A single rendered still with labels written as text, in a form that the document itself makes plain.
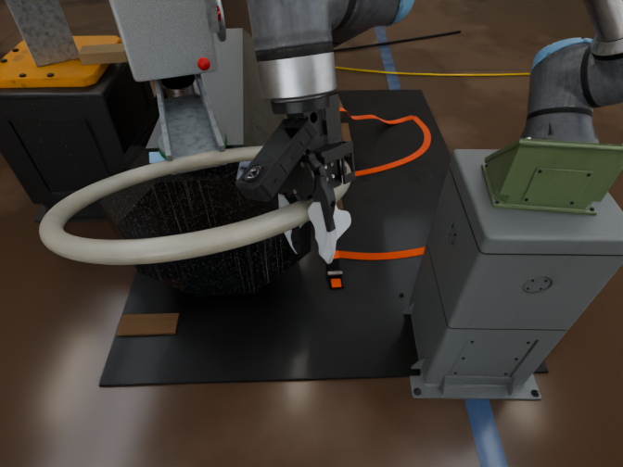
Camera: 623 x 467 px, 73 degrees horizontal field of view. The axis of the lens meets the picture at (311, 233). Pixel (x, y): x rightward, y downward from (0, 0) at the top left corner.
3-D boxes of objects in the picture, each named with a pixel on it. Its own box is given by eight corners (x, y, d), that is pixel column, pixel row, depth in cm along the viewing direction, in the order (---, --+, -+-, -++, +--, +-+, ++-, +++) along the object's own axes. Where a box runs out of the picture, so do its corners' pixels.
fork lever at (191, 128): (141, 57, 136) (136, 42, 133) (201, 49, 140) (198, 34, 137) (154, 178, 89) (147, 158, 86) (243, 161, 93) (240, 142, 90)
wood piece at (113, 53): (82, 65, 192) (77, 54, 188) (86, 56, 199) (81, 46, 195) (127, 62, 194) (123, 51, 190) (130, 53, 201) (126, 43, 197)
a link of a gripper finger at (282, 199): (320, 241, 63) (324, 185, 58) (293, 257, 59) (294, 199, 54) (305, 233, 65) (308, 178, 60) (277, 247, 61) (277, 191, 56)
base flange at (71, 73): (-19, 88, 184) (-25, 78, 181) (30, 44, 219) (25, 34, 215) (95, 86, 186) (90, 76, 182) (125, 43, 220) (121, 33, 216)
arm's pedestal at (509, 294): (502, 295, 197) (587, 140, 137) (540, 399, 163) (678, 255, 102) (396, 294, 198) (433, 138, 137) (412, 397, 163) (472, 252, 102)
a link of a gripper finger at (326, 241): (366, 249, 57) (349, 184, 55) (338, 268, 54) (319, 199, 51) (349, 249, 60) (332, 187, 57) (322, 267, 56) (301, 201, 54)
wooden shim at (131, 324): (117, 335, 180) (116, 334, 179) (123, 316, 187) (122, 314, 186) (175, 334, 181) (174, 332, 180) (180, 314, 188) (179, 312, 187)
